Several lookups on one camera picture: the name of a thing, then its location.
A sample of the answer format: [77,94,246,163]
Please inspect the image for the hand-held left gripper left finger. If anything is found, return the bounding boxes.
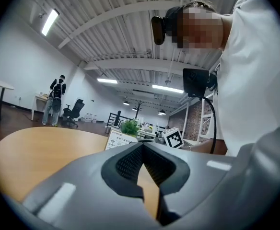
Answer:
[22,142,160,230]

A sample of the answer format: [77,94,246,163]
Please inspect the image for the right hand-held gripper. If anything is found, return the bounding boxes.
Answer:
[154,127,185,150]

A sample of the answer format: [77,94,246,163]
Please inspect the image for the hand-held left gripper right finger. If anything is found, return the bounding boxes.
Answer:
[143,143,239,227]

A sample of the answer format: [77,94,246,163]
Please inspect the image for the white table card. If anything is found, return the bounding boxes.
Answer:
[105,129,139,151]

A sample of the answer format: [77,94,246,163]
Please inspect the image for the person's right forearm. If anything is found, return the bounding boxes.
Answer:
[190,138,228,156]

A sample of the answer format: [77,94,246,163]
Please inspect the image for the white long desk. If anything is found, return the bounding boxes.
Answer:
[136,122,170,143]

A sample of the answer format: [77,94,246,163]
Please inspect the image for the white metal rack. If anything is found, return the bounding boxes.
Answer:
[179,92,217,144]

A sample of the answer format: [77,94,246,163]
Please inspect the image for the green plant in white pot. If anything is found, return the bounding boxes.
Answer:
[119,119,140,137]

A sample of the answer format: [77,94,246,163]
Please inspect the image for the black coat tree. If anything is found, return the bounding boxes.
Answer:
[131,99,144,120]

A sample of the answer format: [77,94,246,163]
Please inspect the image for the ceiling tube light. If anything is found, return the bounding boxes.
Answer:
[152,84,185,94]
[41,8,60,36]
[96,78,118,84]

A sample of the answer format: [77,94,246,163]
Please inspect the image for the round wooden table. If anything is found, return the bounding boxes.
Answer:
[0,126,160,222]

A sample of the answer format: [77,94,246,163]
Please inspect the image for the black chest-worn box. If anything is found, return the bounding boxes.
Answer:
[182,68,218,98]

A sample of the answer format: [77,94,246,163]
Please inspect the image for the black stair railing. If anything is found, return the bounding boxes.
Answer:
[107,113,127,131]

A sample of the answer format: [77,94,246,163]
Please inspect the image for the black office chair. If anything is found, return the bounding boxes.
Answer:
[62,99,85,128]

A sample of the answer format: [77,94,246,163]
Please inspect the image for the person's white shirt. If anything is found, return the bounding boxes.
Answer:
[203,0,280,158]

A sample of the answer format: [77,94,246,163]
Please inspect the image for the small white desk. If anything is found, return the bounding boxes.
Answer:
[31,93,53,121]

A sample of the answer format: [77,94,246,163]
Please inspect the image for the person's head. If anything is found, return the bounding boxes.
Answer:
[177,0,233,50]

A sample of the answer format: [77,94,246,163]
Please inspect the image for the thick black cable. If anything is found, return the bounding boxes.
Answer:
[199,95,218,154]

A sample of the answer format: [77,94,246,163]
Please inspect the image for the black head-worn camera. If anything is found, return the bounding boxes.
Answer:
[151,5,185,46]

